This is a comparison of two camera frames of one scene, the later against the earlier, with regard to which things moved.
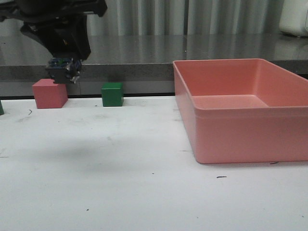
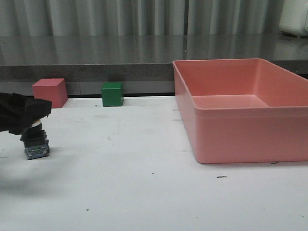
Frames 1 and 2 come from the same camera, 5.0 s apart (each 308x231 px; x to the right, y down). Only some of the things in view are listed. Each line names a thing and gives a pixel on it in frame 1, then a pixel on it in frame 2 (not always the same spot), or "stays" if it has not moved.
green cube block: (112, 94) stays
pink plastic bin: (243, 110) stays
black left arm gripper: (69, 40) -> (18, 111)
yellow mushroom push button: (63, 70) -> (35, 141)
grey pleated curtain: (177, 18) stays
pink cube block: (48, 95) stays
